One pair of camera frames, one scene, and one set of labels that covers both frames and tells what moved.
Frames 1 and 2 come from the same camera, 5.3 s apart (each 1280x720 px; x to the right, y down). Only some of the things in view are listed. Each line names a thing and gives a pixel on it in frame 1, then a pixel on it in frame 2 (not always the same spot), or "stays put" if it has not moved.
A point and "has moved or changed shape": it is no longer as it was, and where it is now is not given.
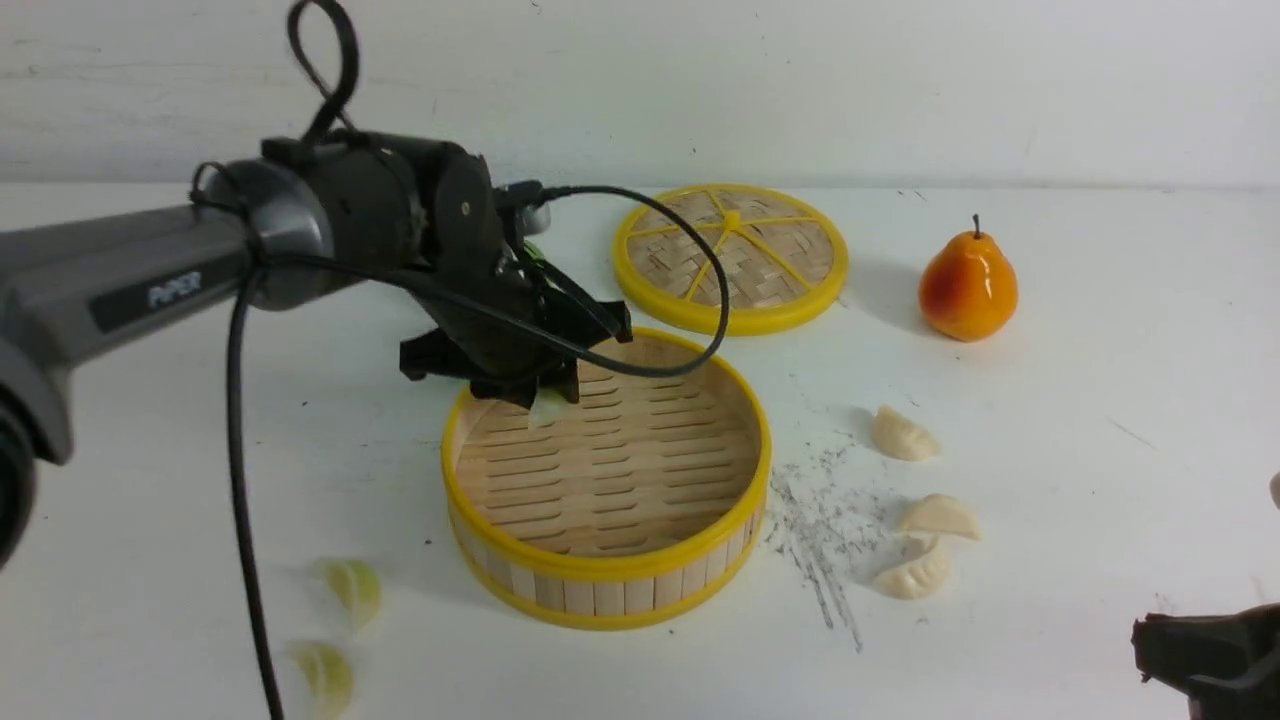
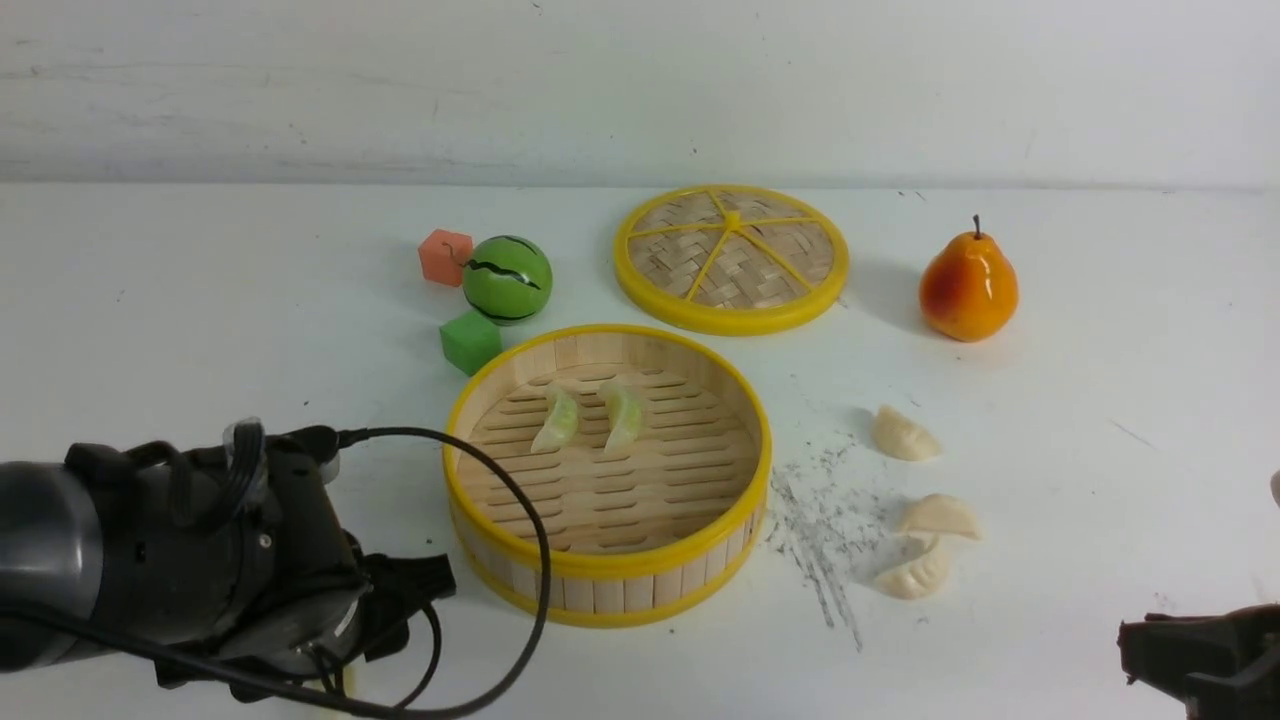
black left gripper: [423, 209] -> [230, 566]
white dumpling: [941, 513] stays put
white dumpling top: [901, 438] stays put
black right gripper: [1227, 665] stays put
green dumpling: [357, 587] has moved or changed shape
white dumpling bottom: [919, 578] stays put
